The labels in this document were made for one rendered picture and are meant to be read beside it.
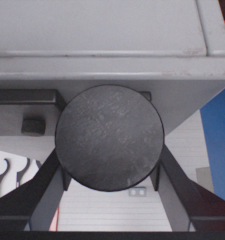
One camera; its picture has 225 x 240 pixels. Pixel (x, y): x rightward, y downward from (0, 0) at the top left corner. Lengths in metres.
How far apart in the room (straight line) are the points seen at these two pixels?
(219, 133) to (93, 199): 1.59
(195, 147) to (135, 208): 0.91
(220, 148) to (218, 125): 0.05
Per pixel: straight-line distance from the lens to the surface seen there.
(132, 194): 1.85
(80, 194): 1.91
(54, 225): 1.96
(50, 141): 0.22
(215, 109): 0.47
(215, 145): 0.47
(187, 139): 2.09
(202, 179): 0.94
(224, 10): 0.22
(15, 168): 2.11
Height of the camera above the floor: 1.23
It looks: 19 degrees down
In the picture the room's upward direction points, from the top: 180 degrees counter-clockwise
